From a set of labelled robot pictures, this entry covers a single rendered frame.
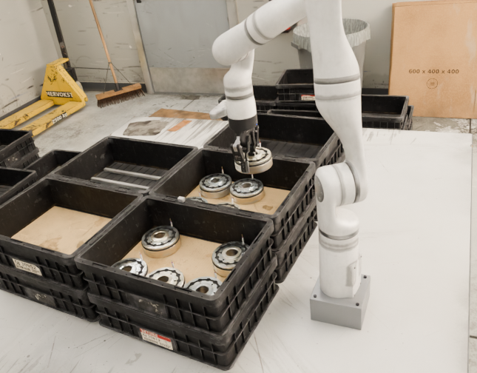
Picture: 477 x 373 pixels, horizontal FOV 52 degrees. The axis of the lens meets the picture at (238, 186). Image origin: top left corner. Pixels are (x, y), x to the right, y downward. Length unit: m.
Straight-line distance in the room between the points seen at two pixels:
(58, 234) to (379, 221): 0.97
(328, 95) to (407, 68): 3.01
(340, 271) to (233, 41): 0.58
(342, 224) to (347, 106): 0.26
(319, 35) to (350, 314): 0.64
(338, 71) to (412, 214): 0.75
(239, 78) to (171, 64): 3.68
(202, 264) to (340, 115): 0.52
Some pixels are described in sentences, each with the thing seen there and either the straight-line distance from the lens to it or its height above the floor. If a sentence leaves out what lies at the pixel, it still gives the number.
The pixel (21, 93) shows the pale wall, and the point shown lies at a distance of 5.35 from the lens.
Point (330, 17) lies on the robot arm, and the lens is 0.97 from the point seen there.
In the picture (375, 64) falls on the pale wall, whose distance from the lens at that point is 4.24.
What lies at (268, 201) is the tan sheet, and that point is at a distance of 1.45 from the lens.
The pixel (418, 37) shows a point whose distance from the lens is 3.96.
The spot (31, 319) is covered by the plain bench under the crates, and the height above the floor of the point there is 0.70.
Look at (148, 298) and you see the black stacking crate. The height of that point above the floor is 0.87.
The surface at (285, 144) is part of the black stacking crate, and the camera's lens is 1.77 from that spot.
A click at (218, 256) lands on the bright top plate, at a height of 0.86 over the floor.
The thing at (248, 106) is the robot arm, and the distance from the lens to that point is 1.22.
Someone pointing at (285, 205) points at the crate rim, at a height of 0.93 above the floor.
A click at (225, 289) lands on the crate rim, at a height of 0.93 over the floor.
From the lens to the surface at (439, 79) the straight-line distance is 3.98.
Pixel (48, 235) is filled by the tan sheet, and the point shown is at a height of 0.83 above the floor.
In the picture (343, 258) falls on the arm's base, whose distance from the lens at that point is 1.14.
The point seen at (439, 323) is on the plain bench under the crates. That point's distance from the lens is 1.28.
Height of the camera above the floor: 1.62
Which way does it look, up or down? 31 degrees down
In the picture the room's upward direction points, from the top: 8 degrees counter-clockwise
